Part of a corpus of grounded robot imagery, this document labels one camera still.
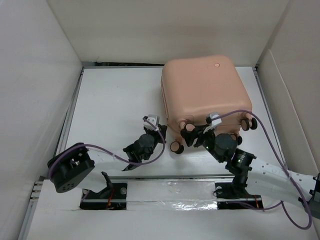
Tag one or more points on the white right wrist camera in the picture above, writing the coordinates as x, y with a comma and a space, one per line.
213, 120

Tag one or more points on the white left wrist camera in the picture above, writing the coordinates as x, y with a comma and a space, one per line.
151, 122

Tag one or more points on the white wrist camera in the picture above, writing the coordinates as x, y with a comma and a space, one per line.
213, 120
151, 122

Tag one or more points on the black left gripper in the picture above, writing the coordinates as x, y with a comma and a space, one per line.
161, 128

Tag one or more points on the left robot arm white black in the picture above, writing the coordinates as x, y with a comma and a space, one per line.
85, 166

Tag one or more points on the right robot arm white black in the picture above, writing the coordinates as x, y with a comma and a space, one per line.
253, 176

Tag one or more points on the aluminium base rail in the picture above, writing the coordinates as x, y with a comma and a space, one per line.
78, 199

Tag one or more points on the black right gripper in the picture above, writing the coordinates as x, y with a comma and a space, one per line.
198, 131

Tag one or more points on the pink hard-shell suitcase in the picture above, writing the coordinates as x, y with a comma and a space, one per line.
192, 88

